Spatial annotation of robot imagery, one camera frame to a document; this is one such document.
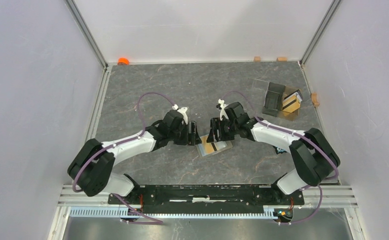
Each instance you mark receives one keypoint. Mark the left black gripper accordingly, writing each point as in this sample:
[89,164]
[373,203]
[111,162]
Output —
[191,139]

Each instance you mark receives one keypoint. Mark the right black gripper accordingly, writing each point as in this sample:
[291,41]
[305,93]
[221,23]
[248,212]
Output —
[217,124]

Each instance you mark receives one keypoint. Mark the olive card holder wallet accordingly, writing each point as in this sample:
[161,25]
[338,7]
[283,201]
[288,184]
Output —
[229,146]

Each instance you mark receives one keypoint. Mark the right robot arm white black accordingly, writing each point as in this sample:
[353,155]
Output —
[313,157]

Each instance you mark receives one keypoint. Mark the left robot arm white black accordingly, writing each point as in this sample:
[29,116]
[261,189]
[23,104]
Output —
[92,168]

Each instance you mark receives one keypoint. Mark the silver credit card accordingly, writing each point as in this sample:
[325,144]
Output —
[292,102]

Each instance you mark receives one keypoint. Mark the black blue owl sticker toy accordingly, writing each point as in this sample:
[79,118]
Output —
[279,150]

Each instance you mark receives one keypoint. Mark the clear three-compartment plastic box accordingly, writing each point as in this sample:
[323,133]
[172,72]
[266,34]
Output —
[272,99]

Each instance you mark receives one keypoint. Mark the orange round cap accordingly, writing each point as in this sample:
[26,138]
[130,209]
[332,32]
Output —
[123,61]

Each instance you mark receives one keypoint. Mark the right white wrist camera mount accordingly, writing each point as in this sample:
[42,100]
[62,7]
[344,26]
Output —
[221,105]

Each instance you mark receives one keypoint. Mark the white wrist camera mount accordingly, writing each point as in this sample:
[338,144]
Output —
[182,111]
[221,105]

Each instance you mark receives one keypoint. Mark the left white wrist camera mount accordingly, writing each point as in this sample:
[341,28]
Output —
[182,111]

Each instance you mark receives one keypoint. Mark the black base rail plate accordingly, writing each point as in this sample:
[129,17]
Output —
[210,198]

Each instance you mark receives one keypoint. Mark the wooden block right wall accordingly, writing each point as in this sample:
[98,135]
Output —
[314,99]

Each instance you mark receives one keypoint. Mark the white slotted cable duct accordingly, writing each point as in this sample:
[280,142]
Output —
[124,212]

